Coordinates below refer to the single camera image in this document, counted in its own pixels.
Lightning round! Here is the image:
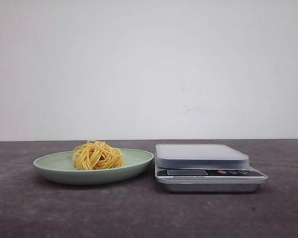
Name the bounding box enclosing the yellow vermicelli noodle bundle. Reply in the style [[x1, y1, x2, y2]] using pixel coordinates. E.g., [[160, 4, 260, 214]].
[[72, 140, 125, 170]]

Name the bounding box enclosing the silver digital kitchen scale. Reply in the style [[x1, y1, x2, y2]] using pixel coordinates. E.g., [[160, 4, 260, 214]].
[[155, 144, 268, 192]]

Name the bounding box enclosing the light green plate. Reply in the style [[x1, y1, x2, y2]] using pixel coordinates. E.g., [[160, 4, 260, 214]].
[[33, 149, 154, 185]]

